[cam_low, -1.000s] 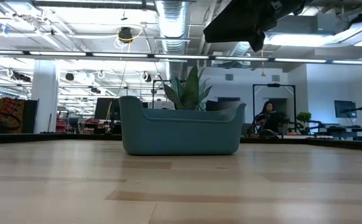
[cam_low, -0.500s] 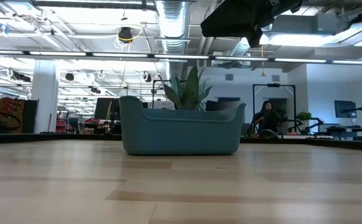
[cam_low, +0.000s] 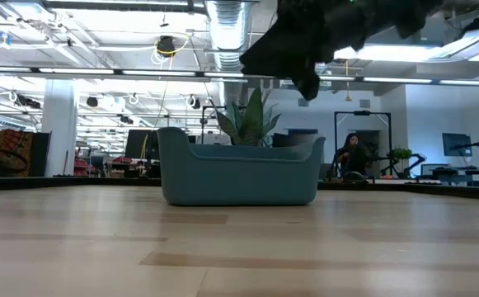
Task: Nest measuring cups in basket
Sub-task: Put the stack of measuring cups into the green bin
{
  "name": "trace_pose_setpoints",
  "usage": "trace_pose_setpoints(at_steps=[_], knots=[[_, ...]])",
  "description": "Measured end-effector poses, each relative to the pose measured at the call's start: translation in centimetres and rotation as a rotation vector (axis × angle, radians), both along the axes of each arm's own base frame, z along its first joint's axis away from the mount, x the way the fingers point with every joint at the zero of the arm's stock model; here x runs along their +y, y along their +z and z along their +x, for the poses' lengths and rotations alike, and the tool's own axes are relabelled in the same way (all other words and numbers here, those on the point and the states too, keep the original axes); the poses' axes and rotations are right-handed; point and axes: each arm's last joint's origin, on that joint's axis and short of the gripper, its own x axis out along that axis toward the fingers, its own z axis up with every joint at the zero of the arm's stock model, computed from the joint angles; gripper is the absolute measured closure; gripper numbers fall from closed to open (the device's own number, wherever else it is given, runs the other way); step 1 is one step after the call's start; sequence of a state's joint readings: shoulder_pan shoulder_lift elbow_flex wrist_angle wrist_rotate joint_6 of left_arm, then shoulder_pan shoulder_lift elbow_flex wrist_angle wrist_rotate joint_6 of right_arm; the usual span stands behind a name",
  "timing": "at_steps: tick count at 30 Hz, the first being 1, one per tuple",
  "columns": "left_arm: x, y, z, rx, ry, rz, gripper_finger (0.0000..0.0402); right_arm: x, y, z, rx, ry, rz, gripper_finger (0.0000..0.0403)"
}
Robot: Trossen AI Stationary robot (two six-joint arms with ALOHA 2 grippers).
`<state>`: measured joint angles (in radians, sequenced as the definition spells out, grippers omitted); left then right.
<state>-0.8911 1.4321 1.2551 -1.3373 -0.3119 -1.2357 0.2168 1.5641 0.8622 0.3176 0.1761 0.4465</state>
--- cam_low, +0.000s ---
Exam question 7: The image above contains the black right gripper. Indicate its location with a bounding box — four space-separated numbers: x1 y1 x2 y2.
241 0 373 102

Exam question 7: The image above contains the teal plastic basket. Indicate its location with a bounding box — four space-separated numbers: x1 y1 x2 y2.
156 126 327 207

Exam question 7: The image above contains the green artificial plant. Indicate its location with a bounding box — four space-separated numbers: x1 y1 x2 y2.
213 85 283 148

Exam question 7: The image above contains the black ceiling dome device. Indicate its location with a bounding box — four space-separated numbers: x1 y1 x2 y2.
155 35 177 58

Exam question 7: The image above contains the seated person behind table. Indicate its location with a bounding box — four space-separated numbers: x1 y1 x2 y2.
332 132 373 181

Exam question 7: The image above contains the long overhead light bar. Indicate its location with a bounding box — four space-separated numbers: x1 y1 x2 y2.
0 64 479 87

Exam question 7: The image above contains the small background potted plant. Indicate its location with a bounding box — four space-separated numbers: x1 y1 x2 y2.
390 147 414 163

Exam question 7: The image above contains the white building column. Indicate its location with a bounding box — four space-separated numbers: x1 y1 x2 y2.
40 78 79 178

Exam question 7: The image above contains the silver ventilation duct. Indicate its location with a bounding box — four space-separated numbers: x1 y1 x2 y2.
204 0 253 106

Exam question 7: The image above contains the black background frame stand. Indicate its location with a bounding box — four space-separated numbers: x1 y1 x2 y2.
333 110 393 177

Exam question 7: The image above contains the wall mounted dark monitor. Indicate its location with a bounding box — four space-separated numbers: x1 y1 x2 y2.
441 132 473 158

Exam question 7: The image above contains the black aluminium table frame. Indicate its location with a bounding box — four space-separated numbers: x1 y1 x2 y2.
0 176 479 202

